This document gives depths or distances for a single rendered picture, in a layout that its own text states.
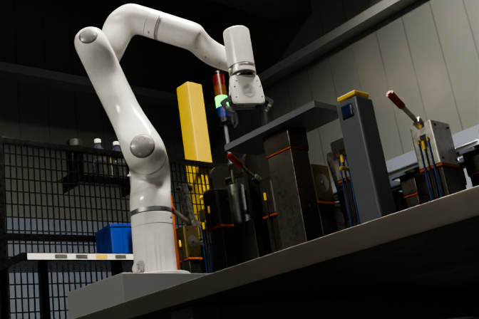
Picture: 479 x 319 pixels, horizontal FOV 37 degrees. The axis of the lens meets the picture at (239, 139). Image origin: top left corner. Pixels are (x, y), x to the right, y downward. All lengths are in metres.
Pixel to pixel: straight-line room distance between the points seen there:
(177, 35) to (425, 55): 2.28
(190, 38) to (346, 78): 2.48
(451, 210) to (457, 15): 3.21
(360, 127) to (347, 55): 2.83
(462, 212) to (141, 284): 1.06
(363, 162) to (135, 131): 0.67
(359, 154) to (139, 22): 0.85
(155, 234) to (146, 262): 0.08
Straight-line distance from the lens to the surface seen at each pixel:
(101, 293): 1.94
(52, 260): 2.67
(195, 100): 3.68
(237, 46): 2.20
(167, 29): 2.24
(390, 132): 4.31
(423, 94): 4.21
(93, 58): 2.17
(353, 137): 1.82
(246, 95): 2.14
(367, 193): 1.78
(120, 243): 2.89
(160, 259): 1.98
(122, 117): 2.11
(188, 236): 2.57
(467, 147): 1.96
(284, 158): 1.98
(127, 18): 2.27
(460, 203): 1.02
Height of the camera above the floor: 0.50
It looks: 19 degrees up
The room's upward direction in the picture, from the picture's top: 9 degrees counter-clockwise
